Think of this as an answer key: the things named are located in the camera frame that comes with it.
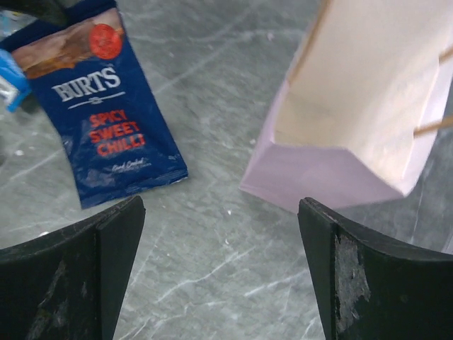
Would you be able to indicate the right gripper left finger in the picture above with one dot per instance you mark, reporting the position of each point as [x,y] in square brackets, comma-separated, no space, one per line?
[70,283]

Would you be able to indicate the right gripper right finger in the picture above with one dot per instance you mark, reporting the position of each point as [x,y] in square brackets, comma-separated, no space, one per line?
[372,286]

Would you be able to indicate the pink paper bag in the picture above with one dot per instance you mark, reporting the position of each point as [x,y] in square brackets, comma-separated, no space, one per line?
[355,119]

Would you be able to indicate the blue Burts chips bag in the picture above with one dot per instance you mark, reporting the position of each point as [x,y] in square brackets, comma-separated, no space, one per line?
[89,82]

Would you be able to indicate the blue cookie bar wrapper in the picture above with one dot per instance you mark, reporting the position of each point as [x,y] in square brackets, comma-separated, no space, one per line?
[14,85]

